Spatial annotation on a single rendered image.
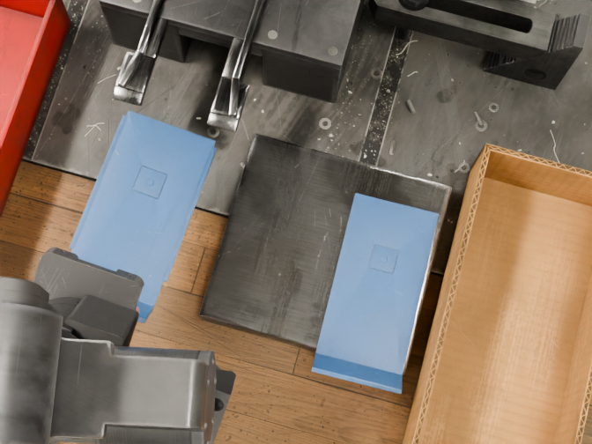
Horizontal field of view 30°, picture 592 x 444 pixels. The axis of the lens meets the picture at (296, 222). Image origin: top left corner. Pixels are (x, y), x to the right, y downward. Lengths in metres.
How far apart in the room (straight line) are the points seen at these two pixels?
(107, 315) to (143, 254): 0.15
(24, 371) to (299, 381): 0.39
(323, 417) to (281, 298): 0.10
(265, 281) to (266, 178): 0.09
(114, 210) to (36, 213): 0.13
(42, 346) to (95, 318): 0.12
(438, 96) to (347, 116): 0.08
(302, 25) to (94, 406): 0.41
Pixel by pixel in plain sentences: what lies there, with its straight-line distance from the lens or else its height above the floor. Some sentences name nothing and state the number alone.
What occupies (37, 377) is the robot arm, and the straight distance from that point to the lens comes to 0.54.
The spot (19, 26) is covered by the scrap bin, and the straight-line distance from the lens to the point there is 1.00.
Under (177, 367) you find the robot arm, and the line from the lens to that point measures 0.58.
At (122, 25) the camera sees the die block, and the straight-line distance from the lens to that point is 0.93.
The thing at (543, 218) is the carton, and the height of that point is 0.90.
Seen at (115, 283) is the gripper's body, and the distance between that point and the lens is 0.69.
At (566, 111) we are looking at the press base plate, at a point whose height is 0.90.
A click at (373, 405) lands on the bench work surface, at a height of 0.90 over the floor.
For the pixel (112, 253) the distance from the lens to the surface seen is 0.82.
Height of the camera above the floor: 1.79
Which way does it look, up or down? 75 degrees down
